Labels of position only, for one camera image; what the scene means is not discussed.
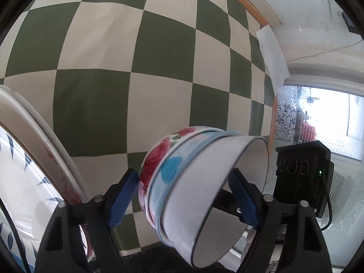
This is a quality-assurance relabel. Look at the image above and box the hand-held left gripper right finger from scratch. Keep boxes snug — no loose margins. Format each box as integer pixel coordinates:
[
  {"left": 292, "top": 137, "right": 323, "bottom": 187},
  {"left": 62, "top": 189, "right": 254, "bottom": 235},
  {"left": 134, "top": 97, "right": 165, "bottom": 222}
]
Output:
[{"left": 227, "top": 168, "right": 332, "bottom": 273}]

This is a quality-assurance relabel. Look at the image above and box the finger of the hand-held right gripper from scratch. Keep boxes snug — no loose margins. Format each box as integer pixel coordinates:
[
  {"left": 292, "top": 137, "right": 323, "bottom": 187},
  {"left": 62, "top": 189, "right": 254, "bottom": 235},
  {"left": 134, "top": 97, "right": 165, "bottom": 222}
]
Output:
[{"left": 215, "top": 189, "right": 243, "bottom": 217}]

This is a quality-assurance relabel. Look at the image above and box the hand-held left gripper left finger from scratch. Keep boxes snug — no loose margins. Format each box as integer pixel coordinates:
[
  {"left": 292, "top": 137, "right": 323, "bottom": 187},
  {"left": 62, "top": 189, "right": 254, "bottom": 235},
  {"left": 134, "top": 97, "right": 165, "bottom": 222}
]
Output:
[{"left": 35, "top": 169, "right": 139, "bottom": 273}]

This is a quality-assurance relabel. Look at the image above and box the white bowl dark rim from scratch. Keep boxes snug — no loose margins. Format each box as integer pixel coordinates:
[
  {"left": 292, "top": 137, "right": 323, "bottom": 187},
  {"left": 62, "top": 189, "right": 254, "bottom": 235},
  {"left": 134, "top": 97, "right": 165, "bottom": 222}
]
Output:
[{"left": 161, "top": 135, "right": 270, "bottom": 269}]

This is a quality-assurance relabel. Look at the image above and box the red rose bowl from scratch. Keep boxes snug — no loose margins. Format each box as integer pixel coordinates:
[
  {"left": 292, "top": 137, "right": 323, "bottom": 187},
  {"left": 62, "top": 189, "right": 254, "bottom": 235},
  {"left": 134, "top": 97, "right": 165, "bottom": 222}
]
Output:
[{"left": 138, "top": 126, "right": 226, "bottom": 231}]

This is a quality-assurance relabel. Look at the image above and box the blue rim heart bowl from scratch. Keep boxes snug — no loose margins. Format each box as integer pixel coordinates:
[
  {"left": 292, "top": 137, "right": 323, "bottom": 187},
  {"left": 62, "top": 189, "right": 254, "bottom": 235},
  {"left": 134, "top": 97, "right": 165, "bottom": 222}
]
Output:
[{"left": 146, "top": 131, "right": 245, "bottom": 246}]

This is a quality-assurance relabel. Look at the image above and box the blue leaf pattern plate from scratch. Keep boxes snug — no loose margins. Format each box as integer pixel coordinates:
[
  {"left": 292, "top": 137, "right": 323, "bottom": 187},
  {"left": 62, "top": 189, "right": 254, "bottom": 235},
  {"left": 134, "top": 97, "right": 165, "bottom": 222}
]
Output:
[{"left": 0, "top": 122, "right": 91, "bottom": 273}]

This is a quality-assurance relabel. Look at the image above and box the white radiator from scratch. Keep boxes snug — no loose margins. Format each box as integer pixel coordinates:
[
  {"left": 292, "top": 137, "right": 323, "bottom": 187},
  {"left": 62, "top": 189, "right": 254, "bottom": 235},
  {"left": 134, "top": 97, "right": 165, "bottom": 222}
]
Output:
[{"left": 331, "top": 171, "right": 354, "bottom": 217}]

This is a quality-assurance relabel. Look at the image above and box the patterned lace curtain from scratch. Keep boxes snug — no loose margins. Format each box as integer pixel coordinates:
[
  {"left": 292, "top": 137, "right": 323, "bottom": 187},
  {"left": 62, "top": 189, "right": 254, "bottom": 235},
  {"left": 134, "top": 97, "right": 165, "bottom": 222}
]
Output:
[{"left": 277, "top": 87, "right": 299, "bottom": 143}]

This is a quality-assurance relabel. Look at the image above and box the window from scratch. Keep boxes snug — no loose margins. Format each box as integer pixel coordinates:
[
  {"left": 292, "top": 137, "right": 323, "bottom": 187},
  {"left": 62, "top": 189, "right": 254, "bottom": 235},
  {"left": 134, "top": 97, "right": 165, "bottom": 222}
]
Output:
[{"left": 280, "top": 84, "right": 364, "bottom": 160}]

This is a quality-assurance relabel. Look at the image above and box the white paper sheet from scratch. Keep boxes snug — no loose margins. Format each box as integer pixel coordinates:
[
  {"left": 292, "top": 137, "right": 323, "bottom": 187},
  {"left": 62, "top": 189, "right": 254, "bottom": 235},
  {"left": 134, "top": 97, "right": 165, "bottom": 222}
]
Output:
[{"left": 256, "top": 25, "right": 291, "bottom": 95}]

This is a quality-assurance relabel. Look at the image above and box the green white checkered mat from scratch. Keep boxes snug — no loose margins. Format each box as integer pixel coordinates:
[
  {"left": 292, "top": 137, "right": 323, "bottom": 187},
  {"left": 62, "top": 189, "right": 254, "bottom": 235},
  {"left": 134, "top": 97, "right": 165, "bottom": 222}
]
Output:
[{"left": 0, "top": 0, "right": 278, "bottom": 258}]

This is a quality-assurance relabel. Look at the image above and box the black cable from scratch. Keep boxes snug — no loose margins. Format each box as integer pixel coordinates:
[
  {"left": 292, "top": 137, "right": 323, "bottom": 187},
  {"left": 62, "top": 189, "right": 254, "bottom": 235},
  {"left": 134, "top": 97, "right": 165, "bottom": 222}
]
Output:
[{"left": 318, "top": 173, "right": 334, "bottom": 231}]

